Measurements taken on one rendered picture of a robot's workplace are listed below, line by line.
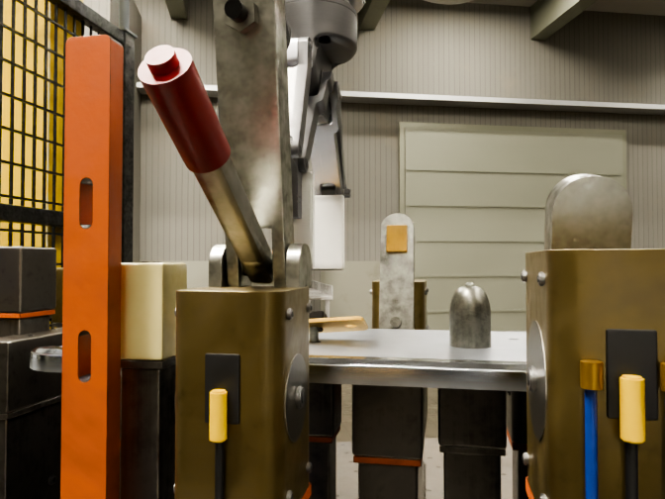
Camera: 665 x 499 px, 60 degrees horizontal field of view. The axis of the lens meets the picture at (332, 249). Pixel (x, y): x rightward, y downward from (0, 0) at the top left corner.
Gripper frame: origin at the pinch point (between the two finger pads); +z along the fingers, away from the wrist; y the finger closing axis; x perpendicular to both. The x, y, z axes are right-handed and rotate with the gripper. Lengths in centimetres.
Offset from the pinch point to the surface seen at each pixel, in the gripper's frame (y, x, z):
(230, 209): -19.4, -0.2, -1.4
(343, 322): -0.8, -2.7, 5.7
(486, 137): 718, -66, -173
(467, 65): 714, -43, -266
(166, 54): -26.4, -0.4, -6.6
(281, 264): -14.8, -1.6, 1.3
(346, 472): 54, 6, 37
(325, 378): -10.1, -3.1, 8.5
